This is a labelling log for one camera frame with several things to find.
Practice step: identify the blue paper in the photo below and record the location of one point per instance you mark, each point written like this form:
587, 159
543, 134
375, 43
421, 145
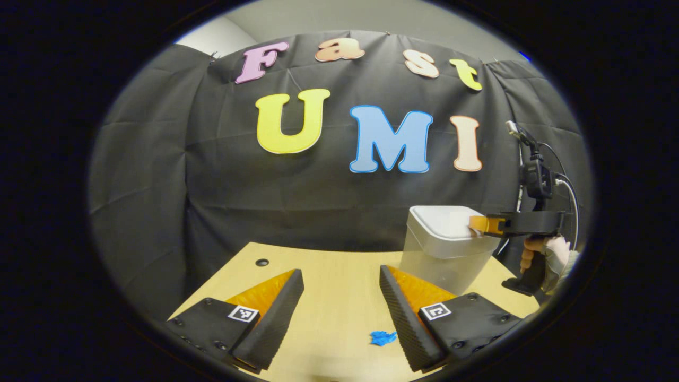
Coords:
382, 338

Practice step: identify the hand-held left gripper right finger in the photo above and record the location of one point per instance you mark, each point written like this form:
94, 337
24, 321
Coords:
403, 323

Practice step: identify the wooden desktop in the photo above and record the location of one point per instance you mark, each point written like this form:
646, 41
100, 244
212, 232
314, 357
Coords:
329, 286

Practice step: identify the white desktop garbage bin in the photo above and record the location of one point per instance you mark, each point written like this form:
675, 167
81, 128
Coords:
440, 249

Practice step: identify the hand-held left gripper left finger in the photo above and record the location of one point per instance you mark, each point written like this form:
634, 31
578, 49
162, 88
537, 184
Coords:
276, 318

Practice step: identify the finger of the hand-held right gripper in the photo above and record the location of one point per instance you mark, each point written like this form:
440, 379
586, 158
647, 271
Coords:
493, 225

